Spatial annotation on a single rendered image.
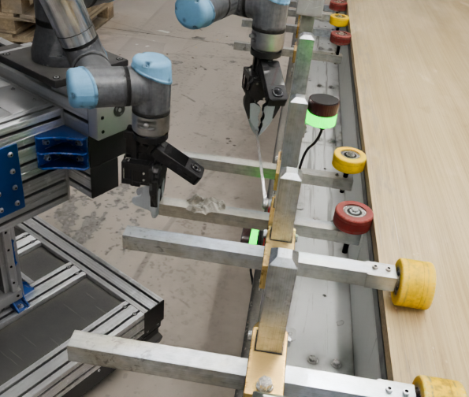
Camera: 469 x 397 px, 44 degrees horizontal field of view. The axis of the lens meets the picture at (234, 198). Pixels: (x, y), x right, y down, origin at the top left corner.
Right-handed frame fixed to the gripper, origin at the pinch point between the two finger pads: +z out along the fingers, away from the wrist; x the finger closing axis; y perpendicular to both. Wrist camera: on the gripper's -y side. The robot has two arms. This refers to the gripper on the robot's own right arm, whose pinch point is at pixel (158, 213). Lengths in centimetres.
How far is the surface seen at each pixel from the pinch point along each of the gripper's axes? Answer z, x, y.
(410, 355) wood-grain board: -8, 37, -49
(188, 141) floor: 83, -188, 26
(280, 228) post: -17.4, 22.8, -26.2
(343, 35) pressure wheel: -8, -124, -42
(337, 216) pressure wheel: -8.0, 2.0, -38.2
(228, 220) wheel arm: -2.0, 1.5, -15.7
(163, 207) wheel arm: -2.8, 1.5, -1.5
